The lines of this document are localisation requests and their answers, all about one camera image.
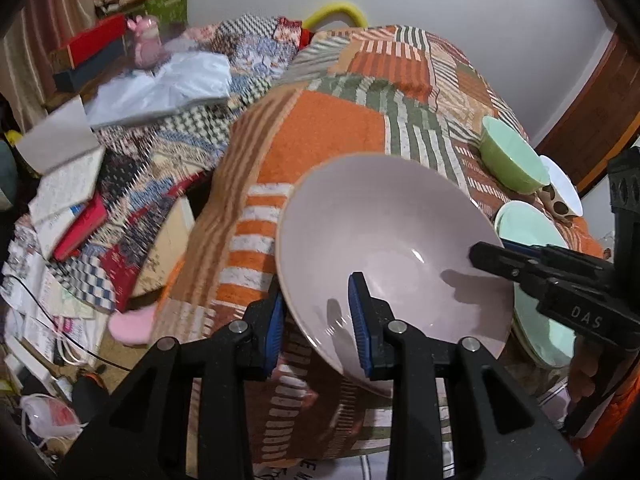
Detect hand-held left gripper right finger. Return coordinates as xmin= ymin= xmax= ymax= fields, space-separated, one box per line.
xmin=347 ymin=271 xmax=586 ymax=480

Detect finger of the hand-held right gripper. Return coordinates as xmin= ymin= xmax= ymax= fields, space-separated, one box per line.
xmin=469 ymin=241 xmax=556 ymax=306
xmin=501 ymin=240 xmax=608 ymax=273

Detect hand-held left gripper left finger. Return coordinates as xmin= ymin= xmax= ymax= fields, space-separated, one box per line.
xmin=60 ymin=285 xmax=287 ymax=480

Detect mint green plate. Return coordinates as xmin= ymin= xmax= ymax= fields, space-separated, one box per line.
xmin=492 ymin=200 xmax=578 ymax=368

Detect white spotted bowl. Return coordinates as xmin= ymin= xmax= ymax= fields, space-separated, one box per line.
xmin=537 ymin=155 xmax=584 ymax=222

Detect mint green bowl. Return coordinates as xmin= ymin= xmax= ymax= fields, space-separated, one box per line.
xmin=479 ymin=116 xmax=551 ymax=196

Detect pink bowl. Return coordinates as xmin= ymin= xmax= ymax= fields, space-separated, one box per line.
xmin=275 ymin=154 xmax=516 ymax=396

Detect person's right hand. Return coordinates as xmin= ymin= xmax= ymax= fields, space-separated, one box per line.
xmin=566 ymin=337 xmax=601 ymax=403

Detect pink slipper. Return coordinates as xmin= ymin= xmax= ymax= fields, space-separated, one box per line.
xmin=109 ymin=305 xmax=156 ymax=347

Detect white printed sheet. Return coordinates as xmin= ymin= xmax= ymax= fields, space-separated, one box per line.
xmin=252 ymin=452 xmax=571 ymax=480

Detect wooden door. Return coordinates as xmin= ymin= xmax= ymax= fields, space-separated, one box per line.
xmin=532 ymin=25 xmax=640 ymax=191

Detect striped patchwork blanket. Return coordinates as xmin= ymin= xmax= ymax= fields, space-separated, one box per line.
xmin=112 ymin=24 xmax=606 ymax=466

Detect checked patchwork quilt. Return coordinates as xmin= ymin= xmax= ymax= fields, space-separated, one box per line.
xmin=0 ymin=15 xmax=306 ymax=311

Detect red book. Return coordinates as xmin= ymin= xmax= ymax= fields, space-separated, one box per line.
xmin=52 ymin=192 xmax=109 ymax=262

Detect white bag with red print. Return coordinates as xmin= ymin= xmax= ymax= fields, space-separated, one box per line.
xmin=20 ymin=392 xmax=83 ymax=441

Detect white notebook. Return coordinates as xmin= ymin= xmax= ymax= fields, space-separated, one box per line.
xmin=27 ymin=147 xmax=107 ymax=223

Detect white plastic bag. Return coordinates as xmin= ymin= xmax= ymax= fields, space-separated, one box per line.
xmin=85 ymin=50 xmax=233 ymax=128

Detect grey notebook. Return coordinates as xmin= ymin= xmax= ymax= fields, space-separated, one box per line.
xmin=15 ymin=97 xmax=103 ymax=173

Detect yellow foam tube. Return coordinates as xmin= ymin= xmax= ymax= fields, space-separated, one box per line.
xmin=301 ymin=2 xmax=368 ymax=31

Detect pink toy figure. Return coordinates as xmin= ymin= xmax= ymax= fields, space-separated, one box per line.
xmin=125 ymin=15 xmax=168 ymax=68

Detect dark blue box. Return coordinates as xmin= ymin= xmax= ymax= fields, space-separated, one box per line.
xmin=52 ymin=40 xmax=126 ymax=93

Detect red box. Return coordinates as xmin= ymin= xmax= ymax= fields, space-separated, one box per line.
xmin=50 ymin=12 xmax=128 ymax=71

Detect striped curtain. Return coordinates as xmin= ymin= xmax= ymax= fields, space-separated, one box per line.
xmin=0 ymin=0 xmax=98 ymax=131

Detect white cable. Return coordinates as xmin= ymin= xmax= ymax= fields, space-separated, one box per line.
xmin=52 ymin=317 xmax=113 ymax=376

